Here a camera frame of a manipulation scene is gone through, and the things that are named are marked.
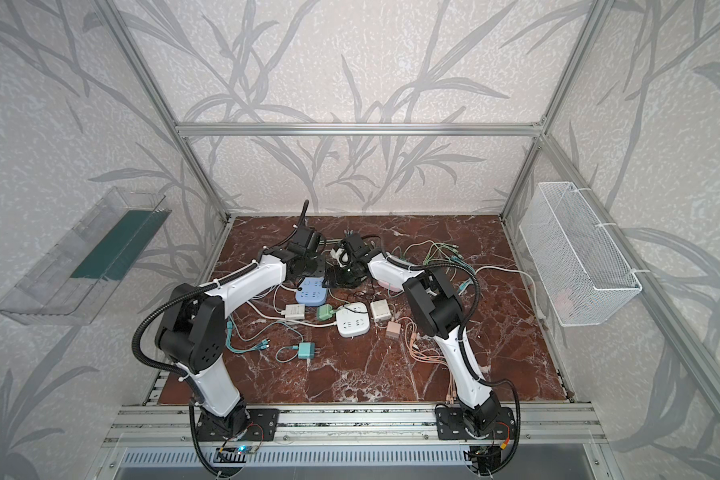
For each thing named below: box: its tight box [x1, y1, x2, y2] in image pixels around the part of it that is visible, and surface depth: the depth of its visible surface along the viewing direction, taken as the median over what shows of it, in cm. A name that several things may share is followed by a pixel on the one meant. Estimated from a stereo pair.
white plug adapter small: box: [285, 304, 305, 320], surface depth 93 cm
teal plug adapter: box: [298, 342, 315, 360], surface depth 85 cm
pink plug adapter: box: [386, 321, 401, 338], surface depth 90 cm
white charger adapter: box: [370, 299, 391, 321], surface depth 93 cm
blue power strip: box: [296, 277, 328, 306], surface depth 96 cm
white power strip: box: [336, 302, 370, 337], surface depth 91 cm
